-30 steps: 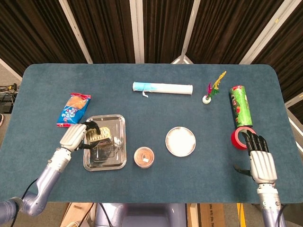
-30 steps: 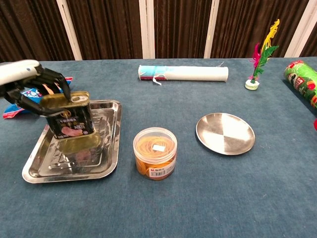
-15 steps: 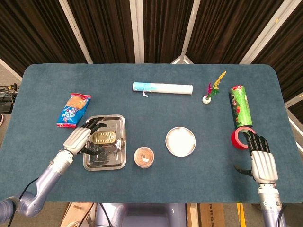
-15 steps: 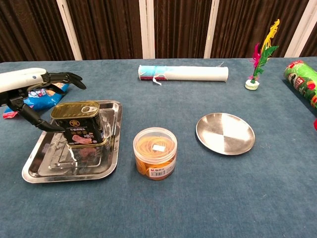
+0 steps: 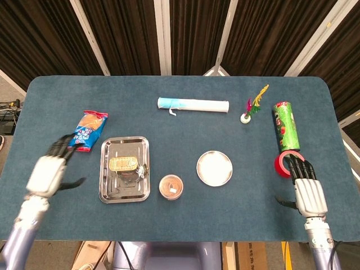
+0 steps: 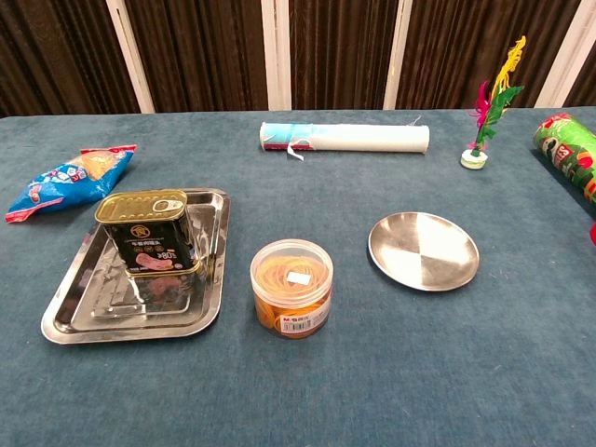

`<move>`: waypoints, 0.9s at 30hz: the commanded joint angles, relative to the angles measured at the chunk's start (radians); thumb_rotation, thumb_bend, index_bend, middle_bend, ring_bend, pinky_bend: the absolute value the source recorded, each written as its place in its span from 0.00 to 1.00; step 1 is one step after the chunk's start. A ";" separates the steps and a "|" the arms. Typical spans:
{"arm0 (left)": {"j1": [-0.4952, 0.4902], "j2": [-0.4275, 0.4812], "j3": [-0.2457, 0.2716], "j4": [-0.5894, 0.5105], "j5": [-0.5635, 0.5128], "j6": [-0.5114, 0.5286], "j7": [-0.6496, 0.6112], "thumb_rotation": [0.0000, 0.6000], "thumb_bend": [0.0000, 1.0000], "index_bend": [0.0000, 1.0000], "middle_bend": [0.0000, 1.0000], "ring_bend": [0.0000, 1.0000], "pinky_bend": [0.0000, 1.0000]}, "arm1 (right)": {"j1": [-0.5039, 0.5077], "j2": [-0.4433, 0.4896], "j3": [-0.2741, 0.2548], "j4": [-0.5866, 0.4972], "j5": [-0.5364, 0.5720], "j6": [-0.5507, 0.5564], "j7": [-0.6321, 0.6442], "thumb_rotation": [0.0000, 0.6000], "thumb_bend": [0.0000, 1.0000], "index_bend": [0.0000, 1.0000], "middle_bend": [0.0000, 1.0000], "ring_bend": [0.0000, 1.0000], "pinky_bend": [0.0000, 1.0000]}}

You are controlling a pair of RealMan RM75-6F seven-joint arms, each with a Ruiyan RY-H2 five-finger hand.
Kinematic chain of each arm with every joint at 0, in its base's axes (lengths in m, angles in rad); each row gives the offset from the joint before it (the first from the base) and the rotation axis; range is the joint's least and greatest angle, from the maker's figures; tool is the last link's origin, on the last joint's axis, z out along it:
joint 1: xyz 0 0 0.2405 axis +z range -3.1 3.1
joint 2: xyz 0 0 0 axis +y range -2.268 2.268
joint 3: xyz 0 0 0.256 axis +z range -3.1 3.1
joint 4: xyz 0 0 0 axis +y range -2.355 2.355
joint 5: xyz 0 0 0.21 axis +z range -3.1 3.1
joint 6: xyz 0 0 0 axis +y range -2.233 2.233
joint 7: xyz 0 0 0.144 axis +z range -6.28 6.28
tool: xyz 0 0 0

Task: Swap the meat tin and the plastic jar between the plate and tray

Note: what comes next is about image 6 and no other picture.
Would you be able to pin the colourful feather shuttlecock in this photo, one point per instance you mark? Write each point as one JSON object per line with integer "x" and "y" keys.
{"x": 491, "y": 109}

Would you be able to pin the rectangular stainless steel tray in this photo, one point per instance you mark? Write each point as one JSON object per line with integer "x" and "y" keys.
{"x": 93, "y": 321}

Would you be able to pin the clear plastic rubber band jar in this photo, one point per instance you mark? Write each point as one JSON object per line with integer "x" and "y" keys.
{"x": 291, "y": 298}

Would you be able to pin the round stainless steel plate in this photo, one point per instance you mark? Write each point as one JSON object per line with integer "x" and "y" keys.
{"x": 423, "y": 251}

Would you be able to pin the white and blue rolled tube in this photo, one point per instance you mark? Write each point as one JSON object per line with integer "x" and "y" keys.
{"x": 363, "y": 138}

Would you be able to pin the black luncheon meat can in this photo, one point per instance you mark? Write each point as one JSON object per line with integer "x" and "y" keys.
{"x": 149, "y": 237}

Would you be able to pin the blue snack bag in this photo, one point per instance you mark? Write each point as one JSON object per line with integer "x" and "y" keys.
{"x": 70, "y": 184}

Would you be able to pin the red tape roll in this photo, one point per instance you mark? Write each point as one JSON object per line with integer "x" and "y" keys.
{"x": 593, "y": 234}

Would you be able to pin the white partition post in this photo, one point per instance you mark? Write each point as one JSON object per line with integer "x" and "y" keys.
{"x": 565, "y": 60}
{"x": 398, "y": 56}
{"x": 275, "y": 56}
{"x": 130, "y": 60}

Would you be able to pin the green chips tube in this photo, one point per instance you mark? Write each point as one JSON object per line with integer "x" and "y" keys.
{"x": 570, "y": 158}

